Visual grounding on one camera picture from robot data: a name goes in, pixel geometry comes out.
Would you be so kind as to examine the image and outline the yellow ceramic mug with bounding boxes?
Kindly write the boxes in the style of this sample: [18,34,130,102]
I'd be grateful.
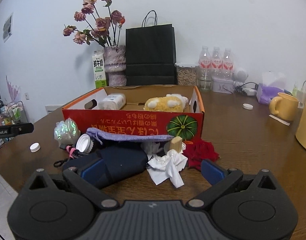
[269,92,299,121]

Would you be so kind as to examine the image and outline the green white milk carton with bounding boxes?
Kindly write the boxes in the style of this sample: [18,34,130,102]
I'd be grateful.
[92,50,107,88]

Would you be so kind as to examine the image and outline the white paper stick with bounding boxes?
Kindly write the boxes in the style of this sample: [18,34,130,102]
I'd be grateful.
[269,114,290,126]

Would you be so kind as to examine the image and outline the white power strip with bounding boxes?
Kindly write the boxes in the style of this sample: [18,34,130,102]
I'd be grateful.
[235,82,259,96]

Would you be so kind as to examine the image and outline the small white round lid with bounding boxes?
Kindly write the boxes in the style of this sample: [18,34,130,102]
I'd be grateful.
[30,142,41,153]

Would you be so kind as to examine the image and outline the water bottle middle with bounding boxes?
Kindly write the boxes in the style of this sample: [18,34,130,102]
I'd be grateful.
[212,47,223,78]

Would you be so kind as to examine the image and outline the empty clear glass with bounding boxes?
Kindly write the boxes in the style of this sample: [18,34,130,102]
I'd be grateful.
[198,77,212,92]

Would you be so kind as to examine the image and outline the dried pink rose bouquet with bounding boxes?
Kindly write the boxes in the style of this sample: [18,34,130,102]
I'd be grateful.
[63,0,126,48]

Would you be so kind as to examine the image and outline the yellow white plush toy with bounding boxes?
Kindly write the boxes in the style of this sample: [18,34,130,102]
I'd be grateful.
[143,94,188,113]

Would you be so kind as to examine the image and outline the clear container of seeds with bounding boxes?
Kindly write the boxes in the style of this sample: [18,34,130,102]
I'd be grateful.
[175,62,198,86]

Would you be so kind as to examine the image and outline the black paper shopping bag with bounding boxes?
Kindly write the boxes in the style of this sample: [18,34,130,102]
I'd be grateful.
[125,10,177,86]

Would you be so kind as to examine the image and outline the water bottle left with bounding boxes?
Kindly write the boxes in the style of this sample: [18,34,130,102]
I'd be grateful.
[199,46,212,79]

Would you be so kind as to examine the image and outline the white board leaning on wall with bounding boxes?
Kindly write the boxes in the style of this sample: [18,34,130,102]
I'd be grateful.
[45,105,62,114]

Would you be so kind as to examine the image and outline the white tin box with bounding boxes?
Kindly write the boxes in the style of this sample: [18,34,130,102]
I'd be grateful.
[211,77,235,94]

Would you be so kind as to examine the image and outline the red orange cardboard box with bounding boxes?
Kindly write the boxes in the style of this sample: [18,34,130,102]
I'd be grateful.
[62,85,205,141]

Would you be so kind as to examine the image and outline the purple knitted cloth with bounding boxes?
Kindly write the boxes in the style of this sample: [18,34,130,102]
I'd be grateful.
[86,127,174,144]

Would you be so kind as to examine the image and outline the iridescent plastic bag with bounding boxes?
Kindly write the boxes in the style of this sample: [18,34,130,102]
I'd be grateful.
[54,118,81,146]

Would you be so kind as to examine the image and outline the wire rack shelf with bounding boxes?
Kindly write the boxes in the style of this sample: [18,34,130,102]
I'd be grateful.
[0,101,28,125]

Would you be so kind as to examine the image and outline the white jar lid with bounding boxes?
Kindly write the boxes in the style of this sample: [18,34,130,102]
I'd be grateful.
[76,134,94,154]

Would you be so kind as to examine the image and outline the water bottle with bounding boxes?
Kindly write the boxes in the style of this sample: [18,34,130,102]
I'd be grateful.
[212,47,223,78]
[222,48,234,80]
[199,46,212,79]

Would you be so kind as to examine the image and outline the small wooden block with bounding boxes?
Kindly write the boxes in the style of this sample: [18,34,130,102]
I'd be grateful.
[169,136,182,153]

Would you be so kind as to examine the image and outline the white round cap on table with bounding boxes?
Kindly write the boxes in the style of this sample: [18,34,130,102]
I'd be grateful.
[242,103,253,110]

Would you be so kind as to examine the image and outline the white tissue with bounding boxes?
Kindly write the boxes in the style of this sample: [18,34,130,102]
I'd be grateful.
[147,150,188,189]

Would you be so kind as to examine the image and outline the water bottle right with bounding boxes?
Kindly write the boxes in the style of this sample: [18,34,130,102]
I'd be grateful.
[222,48,234,80]

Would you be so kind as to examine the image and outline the white round camera device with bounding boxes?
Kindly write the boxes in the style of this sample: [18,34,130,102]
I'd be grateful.
[233,68,248,87]

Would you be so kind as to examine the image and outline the red rose flower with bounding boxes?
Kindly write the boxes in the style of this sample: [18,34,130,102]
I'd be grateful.
[183,138,220,171]

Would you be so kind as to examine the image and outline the navy blue zipper pouch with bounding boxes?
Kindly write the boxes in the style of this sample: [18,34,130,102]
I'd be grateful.
[63,146,148,189]

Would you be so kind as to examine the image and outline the purple tissue box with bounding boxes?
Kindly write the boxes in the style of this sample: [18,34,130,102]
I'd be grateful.
[256,72,287,105]

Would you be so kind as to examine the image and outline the purple ceramic vase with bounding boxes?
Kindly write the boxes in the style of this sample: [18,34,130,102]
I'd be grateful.
[104,46,126,87]

